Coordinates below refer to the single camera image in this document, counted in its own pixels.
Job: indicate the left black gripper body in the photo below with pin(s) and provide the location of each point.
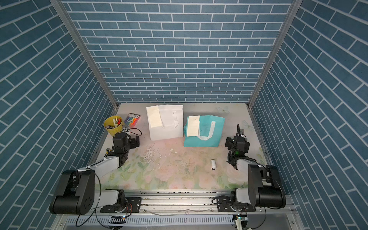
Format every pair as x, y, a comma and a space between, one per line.
127, 148

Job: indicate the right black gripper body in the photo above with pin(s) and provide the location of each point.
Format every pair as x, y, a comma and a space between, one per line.
231, 141

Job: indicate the white stapler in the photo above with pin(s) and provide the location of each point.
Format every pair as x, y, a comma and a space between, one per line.
213, 164

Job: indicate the teal paper bag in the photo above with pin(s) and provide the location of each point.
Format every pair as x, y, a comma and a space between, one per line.
211, 128

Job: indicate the short white receipt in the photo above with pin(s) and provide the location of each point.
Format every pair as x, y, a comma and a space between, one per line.
193, 125

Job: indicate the white paper bag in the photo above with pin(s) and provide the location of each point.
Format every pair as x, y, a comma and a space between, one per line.
173, 123

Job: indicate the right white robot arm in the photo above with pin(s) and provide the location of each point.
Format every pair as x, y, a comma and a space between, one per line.
264, 183

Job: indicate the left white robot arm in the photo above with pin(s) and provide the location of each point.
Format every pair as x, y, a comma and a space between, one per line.
79, 191

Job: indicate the yellow pen cup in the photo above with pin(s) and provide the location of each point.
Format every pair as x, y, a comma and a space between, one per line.
113, 125

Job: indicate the colourful sticky notes pack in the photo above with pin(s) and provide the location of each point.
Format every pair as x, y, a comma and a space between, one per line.
132, 119

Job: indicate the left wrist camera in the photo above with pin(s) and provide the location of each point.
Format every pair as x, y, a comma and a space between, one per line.
134, 142

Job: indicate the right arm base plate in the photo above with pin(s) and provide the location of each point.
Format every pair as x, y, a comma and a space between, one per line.
226, 204

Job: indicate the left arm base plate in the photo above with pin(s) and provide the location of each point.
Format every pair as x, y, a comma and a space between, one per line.
127, 206

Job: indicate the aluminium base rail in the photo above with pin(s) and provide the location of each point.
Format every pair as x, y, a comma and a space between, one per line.
188, 209

